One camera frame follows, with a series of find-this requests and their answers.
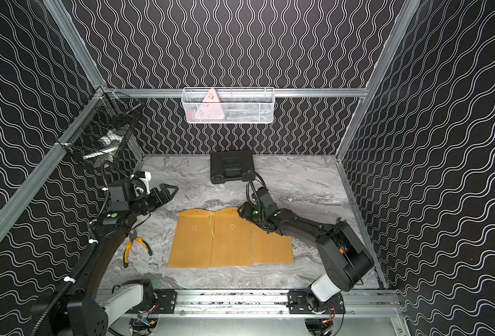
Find brown file bag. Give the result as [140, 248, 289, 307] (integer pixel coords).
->
[211, 208, 253, 267]
[252, 225, 295, 265]
[168, 209, 215, 268]

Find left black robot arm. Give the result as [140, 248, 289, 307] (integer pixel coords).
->
[31, 175, 179, 335]

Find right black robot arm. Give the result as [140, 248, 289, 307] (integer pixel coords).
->
[238, 170, 374, 313]

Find black plastic tool case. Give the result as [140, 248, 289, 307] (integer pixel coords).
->
[210, 149, 255, 184]

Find silver object in black basket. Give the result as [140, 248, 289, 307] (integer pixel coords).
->
[82, 131, 124, 167]

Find pink triangular sheet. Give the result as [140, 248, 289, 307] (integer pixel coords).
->
[193, 88, 225, 122]

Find yellow handled pliers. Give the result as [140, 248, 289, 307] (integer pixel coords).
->
[123, 228, 154, 269]

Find black wire mesh basket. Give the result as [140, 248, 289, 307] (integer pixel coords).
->
[59, 92, 144, 170]

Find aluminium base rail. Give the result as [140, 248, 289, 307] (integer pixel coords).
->
[62, 288, 404, 318]

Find white wire mesh basket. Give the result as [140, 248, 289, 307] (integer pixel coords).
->
[181, 87, 275, 124]

